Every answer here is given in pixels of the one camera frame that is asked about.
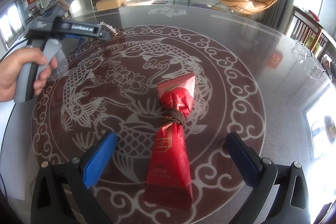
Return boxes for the person's left hand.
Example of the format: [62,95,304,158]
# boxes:
[0,45,59,103]

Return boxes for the round floor cushion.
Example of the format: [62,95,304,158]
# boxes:
[123,0,153,7]

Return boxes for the cardboard box on floor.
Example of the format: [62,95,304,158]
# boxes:
[96,0,126,11]

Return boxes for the metal chain necklace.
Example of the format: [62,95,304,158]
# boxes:
[96,21,117,37]

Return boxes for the wooden side chair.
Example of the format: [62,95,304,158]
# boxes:
[286,6,335,61]

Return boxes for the orange lounge chair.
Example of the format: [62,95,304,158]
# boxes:
[218,0,278,15]

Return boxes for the red snack packet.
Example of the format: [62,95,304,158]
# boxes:
[143,73,195,211]

